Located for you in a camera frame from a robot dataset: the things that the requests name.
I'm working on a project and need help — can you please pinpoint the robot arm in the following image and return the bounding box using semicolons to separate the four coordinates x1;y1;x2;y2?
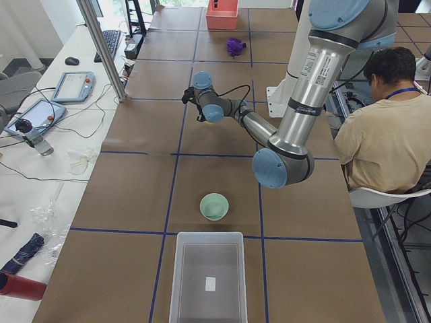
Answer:
182;1;399;188

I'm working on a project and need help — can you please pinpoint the black power box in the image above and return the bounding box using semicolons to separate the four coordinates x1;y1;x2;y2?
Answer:
124;34;143;60

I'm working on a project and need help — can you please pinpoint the clear plastic storage box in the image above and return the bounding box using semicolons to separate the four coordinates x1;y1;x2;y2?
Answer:
169;231;248;322

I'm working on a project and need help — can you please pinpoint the purple crumpled cloth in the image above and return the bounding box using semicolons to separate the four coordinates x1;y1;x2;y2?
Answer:
226;37;247;59

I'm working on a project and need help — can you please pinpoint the mint green bowl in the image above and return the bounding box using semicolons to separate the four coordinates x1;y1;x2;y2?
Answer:
199;192;230;221

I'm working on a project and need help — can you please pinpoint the pink plastic bin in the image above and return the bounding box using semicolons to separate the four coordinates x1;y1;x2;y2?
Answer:
205;0;238;30

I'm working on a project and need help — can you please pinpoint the black keyboard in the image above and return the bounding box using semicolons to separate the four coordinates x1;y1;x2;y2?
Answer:
102;30;122;59

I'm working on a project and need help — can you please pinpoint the far teach pendant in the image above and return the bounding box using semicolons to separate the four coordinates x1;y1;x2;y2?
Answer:
51;71;95;104

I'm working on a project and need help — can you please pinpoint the teach pendant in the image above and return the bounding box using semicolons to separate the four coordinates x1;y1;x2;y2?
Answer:
51;71;95;104
4;99;67;136

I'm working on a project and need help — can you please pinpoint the white crumpled tissue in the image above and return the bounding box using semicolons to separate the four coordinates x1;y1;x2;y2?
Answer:
67;149;98;175

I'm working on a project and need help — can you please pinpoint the black computer mouse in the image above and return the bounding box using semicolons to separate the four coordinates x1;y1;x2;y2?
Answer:
65;57;80;66

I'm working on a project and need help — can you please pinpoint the near teach pendant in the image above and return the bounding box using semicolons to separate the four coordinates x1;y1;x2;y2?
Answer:
4;99;67;136

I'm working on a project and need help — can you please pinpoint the clear water bottle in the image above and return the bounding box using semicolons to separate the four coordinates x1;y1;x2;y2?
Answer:
15;118;54;156

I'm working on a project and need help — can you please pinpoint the white chair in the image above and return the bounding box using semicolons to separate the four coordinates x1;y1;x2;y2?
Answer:
348;186;431;243

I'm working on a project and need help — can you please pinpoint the clear plastic wrap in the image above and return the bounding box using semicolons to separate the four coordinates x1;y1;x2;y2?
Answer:
30;201;72;266

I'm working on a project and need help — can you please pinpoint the person in beige shirt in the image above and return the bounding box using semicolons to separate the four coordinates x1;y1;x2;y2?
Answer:
326;47;430;194

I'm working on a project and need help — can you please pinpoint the grey office chair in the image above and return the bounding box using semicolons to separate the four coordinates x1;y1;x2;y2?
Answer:
1;71;42;114

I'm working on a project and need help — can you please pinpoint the folded blue umbrella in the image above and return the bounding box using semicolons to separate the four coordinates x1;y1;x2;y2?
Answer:
1;233;44;275

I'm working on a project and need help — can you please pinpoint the red metal bottle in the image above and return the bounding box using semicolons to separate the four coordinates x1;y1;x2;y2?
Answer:
1;272;47;301

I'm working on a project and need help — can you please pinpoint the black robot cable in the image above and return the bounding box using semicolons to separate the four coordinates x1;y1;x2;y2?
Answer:
217;84;253;112

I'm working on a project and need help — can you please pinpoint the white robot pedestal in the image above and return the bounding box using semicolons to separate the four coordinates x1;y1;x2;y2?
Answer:
266;0;311;118

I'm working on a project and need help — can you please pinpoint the aluminium frame post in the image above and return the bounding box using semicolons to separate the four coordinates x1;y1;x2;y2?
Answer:
76;0;127;102

